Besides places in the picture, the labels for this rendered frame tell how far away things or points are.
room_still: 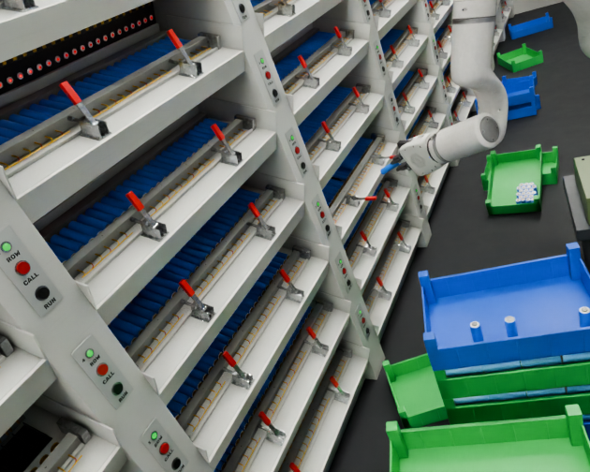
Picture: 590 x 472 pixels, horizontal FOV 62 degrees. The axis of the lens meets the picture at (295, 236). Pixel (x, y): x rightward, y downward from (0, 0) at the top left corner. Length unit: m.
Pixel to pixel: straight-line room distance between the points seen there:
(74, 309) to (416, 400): 1.06
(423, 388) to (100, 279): 1.05
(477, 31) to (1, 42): 0.89
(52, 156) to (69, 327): 0.25
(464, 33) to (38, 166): 0.88
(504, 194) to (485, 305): 1.27
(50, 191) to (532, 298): 0.87
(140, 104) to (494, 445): 0.84
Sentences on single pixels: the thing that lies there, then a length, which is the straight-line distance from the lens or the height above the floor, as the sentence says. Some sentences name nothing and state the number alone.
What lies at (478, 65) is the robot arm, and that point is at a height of 0.85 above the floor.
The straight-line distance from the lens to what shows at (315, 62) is 1.54.
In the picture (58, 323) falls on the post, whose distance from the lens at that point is 0.76.
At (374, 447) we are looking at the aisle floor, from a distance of 1.50.
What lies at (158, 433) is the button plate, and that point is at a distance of 0.90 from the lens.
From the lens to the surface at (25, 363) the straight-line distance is 0.76.
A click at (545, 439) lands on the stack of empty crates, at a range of 0.96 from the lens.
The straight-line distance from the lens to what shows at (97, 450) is 0.86.
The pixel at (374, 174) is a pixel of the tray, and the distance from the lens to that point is 1.69.
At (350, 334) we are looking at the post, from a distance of 1.51.
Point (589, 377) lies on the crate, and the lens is 1.02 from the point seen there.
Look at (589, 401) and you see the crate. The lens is 1.06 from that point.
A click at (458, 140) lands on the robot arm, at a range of 1.23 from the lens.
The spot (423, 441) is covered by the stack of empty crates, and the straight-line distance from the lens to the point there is 0.95.
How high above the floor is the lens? 1.19
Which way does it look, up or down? 28 degrees down
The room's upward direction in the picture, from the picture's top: 23 degrees counter-clockwise
